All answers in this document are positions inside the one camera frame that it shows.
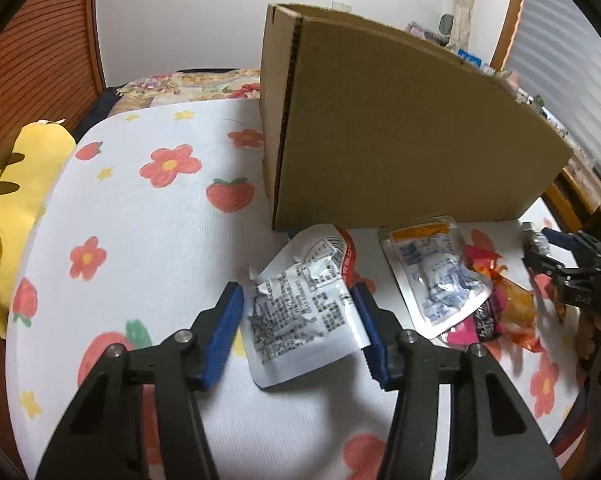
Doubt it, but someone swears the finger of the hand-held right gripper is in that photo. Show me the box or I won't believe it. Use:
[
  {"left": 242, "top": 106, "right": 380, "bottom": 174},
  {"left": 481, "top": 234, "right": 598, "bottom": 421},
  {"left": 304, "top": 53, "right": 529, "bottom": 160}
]
[
  {"left": 523, "top": 250, "right": 576, "bottom": 281},
  {"left": 541, "top": 227, "right": 589, "bottom": 253}
]

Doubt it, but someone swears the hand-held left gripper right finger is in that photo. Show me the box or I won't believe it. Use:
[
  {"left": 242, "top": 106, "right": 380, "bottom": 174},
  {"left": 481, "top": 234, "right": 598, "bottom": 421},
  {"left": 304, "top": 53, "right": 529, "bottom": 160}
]
[{"left": 349, "top": 282, "right": 564, "bottom": 480}]

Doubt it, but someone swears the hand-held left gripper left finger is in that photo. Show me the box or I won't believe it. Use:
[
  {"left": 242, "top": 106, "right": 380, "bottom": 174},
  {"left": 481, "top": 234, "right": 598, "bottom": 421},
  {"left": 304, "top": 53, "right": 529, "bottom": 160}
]
[{"left": 34, "top": 281, "right": 245, "bottom": 480}]

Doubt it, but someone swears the silver foil snack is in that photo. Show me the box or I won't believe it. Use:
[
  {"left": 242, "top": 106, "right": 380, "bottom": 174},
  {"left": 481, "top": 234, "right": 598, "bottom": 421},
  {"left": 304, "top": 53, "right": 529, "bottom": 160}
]
[{"left": 521, "top": 221, "right": 551, "bottom": 256}]

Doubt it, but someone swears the white printed snack packet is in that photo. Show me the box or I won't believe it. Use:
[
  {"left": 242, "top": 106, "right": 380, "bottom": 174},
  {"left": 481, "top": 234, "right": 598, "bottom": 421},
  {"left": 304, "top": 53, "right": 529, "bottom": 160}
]
[{"left": 238, "top": 224, "right": 372, "bottom": 390}]

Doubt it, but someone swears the brown cardboard box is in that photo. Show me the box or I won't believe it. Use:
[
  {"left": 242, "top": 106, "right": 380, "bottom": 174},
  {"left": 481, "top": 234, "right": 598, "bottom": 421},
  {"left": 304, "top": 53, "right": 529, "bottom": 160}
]
[{"left": 259, "top": 2, "right": 574, "bottom": 233}]

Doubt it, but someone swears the person's right hand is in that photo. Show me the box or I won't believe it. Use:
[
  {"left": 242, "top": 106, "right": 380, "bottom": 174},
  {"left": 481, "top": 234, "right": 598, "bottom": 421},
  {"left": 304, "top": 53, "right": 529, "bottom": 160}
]
[{"left": 575, "top": 310, "right": 601, "bottom": 386}]

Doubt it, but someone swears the red wrapped bun packet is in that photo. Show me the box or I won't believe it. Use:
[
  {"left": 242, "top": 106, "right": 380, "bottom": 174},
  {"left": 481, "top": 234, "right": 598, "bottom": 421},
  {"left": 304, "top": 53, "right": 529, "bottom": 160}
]
[{"left": 443, "top": 244, "right": 544, "bottom": 353}]

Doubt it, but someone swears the silver packet with orange band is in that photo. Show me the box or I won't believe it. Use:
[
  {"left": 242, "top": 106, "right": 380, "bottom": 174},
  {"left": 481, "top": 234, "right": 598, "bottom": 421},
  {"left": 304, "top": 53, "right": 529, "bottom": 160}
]
[{"left": 378, "top": 215, "right": 494, "bottom": 339}]

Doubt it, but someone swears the strawberry print tablecloth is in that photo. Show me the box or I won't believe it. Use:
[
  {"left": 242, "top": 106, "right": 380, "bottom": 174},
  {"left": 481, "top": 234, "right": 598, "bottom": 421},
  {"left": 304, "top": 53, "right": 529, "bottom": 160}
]
[{"left": 5, "top": 99, "right": 589, "bottom": 480}]

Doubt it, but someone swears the purple box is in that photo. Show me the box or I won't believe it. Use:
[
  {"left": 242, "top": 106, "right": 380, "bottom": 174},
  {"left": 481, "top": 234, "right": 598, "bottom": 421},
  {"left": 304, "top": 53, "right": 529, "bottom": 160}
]
[{"left": 405, "top": 21, "right": 449, "bottom": 46}]

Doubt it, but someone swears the yellow plush toy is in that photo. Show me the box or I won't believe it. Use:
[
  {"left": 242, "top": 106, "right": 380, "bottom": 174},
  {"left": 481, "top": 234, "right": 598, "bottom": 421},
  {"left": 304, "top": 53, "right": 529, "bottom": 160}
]
[{"left": 0, "top": 120, "right": 76, "bottom": 339}]

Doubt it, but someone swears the cream curtain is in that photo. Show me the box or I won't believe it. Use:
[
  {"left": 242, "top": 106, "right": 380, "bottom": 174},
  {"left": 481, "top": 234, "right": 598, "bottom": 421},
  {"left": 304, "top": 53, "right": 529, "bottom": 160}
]
[{"left": 448, "top": 0, "right": 481, "bottom": 53}]

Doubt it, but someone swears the dark blue cloth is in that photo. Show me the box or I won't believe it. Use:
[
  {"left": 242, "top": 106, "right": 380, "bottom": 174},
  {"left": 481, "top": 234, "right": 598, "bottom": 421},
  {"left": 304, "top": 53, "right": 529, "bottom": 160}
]
[{"left": 75, "top": 86, "right": 126, "bottom": 136}]

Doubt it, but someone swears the brown louvered wardrobe door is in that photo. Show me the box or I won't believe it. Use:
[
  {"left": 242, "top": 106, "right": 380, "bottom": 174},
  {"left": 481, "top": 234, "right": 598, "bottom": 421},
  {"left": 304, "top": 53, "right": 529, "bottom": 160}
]
[{"left": 0, "top": 0, "right": 106, "bottom": 171}]

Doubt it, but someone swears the wooden window frame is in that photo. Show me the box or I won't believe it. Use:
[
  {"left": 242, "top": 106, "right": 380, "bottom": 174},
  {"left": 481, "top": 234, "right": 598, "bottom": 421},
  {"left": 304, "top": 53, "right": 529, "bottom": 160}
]
[{"left": 491, "top": 0, "right": 531, "bottom": 73}]

